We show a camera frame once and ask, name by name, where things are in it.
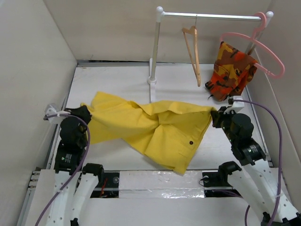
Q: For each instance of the white clothes rack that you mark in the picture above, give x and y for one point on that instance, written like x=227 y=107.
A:
x=160 y=13

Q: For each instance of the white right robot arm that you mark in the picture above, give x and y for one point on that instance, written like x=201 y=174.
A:
x=252 y=176

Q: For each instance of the orange camouflage trousers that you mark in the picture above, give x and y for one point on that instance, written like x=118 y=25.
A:
x=233 y=70

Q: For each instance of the pink plastic hanger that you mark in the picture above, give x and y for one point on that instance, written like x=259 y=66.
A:
x=265 y=18

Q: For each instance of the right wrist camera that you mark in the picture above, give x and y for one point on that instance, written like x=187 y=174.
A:
x=235 y=105

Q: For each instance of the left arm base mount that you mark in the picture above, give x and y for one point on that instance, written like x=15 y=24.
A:
x=109 y=187

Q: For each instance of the yellow trousers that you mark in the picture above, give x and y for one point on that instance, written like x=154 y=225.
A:
x=167 y=132

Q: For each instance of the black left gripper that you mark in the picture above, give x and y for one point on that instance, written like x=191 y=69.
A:
x=82 y=111

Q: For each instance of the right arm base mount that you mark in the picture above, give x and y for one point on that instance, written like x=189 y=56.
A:
x=215 y=187

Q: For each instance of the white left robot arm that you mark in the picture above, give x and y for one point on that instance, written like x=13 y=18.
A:
x=74 y=180

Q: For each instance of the wooden hanger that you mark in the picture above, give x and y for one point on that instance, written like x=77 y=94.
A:
x=194 y=58

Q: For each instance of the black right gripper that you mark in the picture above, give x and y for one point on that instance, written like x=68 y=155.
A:
x=218 y=115

